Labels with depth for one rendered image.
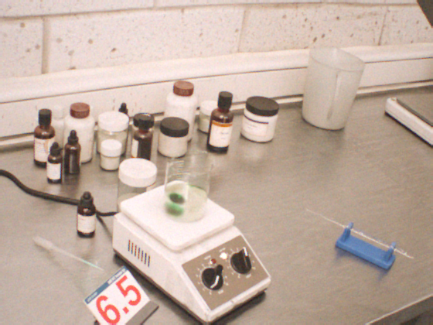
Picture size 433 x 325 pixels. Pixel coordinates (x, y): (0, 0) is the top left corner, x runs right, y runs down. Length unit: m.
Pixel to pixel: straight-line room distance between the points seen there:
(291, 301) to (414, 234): 0.31
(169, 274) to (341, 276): 0.28
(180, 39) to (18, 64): 0.34
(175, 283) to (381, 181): 0.56
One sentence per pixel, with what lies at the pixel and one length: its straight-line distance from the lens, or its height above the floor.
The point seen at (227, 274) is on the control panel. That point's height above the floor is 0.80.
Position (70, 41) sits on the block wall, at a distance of 1.22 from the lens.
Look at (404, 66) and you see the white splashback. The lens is 1.76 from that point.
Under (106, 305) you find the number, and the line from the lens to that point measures 0.83.
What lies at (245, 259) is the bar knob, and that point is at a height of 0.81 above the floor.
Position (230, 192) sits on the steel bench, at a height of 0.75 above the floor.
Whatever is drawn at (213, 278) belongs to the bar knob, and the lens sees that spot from 0.84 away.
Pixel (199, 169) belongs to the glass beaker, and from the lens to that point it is 0.89.
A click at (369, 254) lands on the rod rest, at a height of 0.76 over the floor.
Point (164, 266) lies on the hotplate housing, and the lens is 0.86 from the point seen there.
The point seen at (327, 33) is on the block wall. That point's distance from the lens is 1.57.
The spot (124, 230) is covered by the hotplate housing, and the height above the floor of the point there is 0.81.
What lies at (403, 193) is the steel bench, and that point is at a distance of 1.26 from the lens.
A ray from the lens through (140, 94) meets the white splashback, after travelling 1.28.
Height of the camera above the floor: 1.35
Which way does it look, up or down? 30 degrees down
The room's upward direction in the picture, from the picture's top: 10 degrees clockwise
